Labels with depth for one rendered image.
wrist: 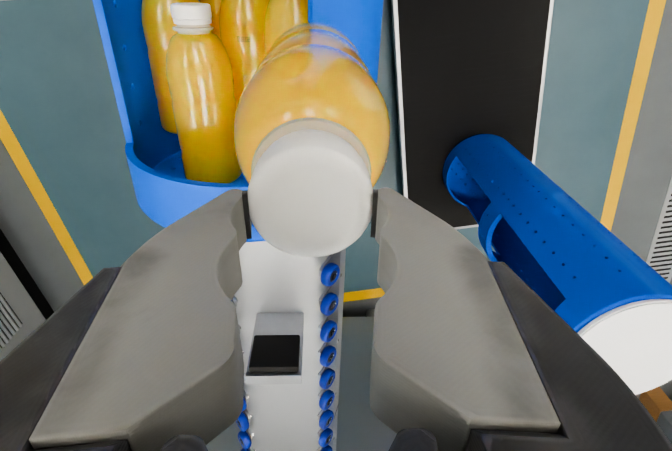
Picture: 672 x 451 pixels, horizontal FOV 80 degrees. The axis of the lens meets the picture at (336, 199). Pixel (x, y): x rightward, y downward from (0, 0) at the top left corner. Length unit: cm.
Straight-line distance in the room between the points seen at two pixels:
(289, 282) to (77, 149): 130
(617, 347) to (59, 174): 196
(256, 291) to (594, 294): 67
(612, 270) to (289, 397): 77
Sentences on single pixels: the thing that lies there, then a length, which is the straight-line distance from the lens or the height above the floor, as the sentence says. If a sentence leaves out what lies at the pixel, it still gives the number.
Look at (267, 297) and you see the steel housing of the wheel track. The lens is 87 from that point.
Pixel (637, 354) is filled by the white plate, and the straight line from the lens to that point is 104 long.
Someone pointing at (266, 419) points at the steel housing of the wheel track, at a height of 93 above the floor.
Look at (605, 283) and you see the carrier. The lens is 97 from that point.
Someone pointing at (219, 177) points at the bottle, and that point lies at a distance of 49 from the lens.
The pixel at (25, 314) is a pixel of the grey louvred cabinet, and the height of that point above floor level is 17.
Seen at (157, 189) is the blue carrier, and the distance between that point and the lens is 43.
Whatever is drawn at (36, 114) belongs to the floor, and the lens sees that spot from 196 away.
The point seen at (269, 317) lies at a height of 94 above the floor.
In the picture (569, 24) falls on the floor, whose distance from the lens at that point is 182.
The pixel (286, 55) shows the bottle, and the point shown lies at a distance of 18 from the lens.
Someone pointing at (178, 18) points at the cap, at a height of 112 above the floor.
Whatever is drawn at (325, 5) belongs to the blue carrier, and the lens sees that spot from 35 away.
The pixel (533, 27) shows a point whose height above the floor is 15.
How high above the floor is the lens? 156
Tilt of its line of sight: 61 degrees down
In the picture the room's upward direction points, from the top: 175 degrees clockwise
